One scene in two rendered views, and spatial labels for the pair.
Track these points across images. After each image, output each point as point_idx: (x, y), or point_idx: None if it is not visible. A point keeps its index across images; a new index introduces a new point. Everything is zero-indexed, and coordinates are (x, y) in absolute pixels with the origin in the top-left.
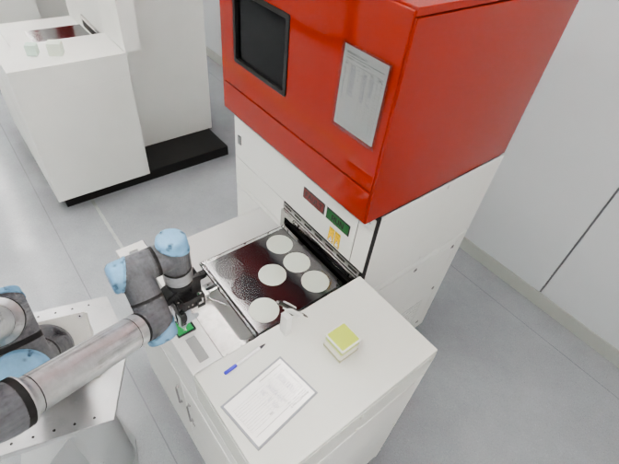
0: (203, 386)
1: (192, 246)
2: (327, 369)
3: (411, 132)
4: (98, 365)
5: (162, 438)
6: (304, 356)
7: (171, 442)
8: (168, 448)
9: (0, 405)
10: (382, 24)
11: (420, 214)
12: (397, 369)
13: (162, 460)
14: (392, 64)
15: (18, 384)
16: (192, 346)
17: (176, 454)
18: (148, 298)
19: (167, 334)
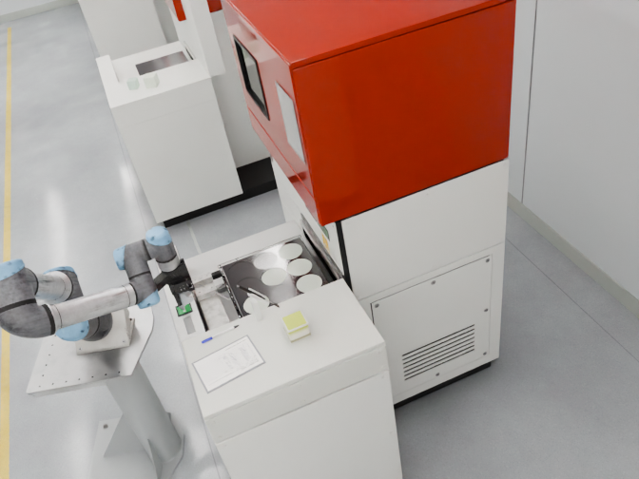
0: (184, 349)
1: (222, 254)
2: (280, 347)
3: (335, 146)
4: (95, 307)
5: (206, 438)
6: (266, 336)
7: (214, 443)
8: (209, 448)
9: (35, 314)
10: (282, 72)
11: (398, 220)
12: (339, 353)
13: (203, 456)
14: (293, 100)
15: (47, 306)
16: (186, 323)
17: (215, 453)
18: (138, 273)
19: (148, 299)
